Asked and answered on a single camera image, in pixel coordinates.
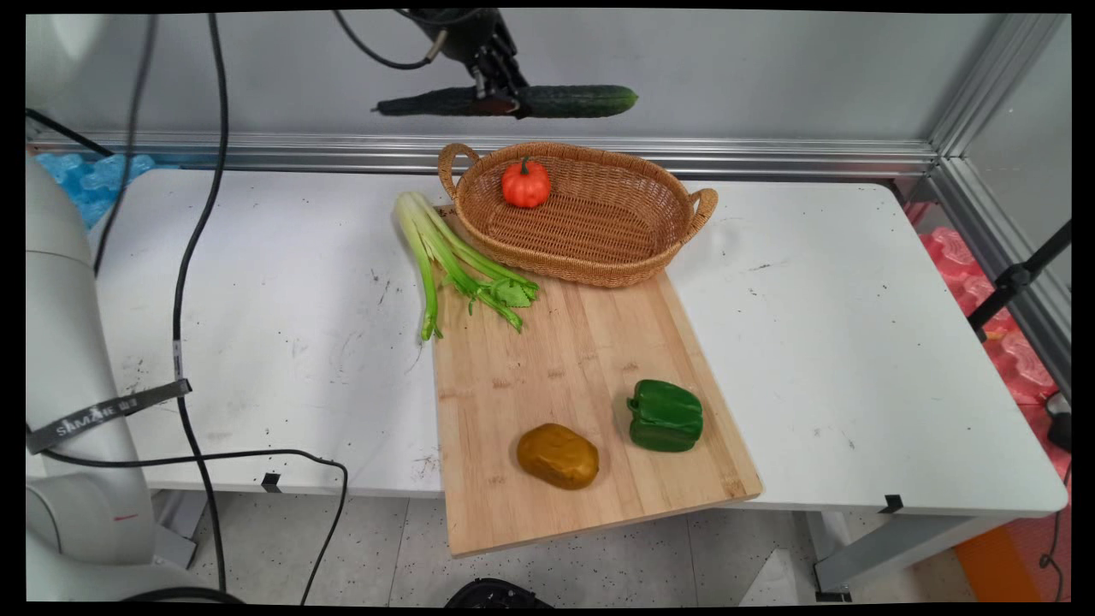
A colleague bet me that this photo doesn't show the grey table leg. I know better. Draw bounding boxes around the grey table leg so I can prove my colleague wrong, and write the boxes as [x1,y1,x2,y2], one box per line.
[806,510,1019,603]

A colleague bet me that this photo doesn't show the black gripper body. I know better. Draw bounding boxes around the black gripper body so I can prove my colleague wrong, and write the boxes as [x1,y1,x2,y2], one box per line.
[402,9,519,69]

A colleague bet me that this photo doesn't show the orange floor box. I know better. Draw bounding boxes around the orange floor box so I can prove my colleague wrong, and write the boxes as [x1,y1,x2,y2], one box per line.
[952,524,1032,603]

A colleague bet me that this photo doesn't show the black tripod stand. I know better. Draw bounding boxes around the black tripod stand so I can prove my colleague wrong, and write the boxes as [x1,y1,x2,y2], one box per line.
[966,219,1073,345]

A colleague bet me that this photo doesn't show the blue foam mat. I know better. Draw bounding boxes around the blue foam mat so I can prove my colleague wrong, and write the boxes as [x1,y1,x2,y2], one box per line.
[33,152,172,230]

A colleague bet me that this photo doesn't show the horizontal aluminium frame rail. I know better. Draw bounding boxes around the horizontal aluminium frame rail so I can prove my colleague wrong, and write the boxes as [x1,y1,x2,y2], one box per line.
[26,128,940,181]

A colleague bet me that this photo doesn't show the thin black hanging cable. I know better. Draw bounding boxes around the thin black hanging cable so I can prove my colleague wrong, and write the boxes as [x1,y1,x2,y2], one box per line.
[91,12,160,278]

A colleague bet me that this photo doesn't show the pink foam mat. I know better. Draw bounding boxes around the pink foam mat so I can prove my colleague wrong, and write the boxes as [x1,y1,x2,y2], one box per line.
[905,201,1073,603]

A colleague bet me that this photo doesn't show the wooden cutting board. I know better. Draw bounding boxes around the wooden cutting board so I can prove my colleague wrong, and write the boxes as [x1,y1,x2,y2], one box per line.
[431,204,764,560]

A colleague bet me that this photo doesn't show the woven wicker basket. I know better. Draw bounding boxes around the woven wicker basket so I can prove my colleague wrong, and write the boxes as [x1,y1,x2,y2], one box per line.
[437,141,719,289]

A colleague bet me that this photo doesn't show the dark green cucumber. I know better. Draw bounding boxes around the dark green cucumber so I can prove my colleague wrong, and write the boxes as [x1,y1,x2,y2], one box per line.
[375,84,640,120]

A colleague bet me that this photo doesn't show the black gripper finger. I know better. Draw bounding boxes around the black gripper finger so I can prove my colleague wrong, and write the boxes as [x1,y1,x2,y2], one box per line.
[492,44,530,117]
[469,50,499,95]

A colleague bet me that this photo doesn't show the small orange pumpkin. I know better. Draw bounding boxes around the small orange pumpkin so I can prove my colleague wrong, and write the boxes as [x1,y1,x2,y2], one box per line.
[500,157,553,210]

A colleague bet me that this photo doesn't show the brown potato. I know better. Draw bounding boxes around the brown potato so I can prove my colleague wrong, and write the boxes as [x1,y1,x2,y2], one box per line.
[515,422,601,491]

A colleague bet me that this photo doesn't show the black round floor object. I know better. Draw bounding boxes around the black round floor object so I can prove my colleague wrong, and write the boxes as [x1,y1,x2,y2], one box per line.
[443,577,555,609]

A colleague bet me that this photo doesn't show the grey printed velcro strap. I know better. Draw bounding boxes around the grey printed velcro strap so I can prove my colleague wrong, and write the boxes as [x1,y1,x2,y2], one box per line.
[26,378,194,456]

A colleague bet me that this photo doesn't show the green bell pepper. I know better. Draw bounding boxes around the green bell pepper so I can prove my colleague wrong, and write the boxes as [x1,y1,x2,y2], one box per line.
[625,379,706,454]

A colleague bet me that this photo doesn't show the green celery stalks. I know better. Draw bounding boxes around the green celery stalks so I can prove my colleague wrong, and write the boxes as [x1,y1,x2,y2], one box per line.
[394,190,542,343]

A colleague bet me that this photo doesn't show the angled aluminium frame rail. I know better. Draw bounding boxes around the angled aluminium frame rail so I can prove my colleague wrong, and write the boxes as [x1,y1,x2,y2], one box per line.
[907,12,1073,399]

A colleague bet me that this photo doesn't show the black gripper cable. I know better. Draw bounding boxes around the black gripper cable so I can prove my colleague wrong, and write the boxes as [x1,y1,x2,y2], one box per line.
[332,9,447,72]

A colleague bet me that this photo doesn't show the black looping floor cable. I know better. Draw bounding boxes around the black looping floor cable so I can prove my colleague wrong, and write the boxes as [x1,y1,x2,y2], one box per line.
[41,447,350,605]

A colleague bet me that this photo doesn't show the long black hanging cable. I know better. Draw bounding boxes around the long black hanging cable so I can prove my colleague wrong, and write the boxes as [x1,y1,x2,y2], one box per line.
[171,12,230,595]

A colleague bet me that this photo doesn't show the small black device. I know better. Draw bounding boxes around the small black device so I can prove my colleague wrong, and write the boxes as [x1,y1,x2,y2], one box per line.
[1044,390,1073,456]

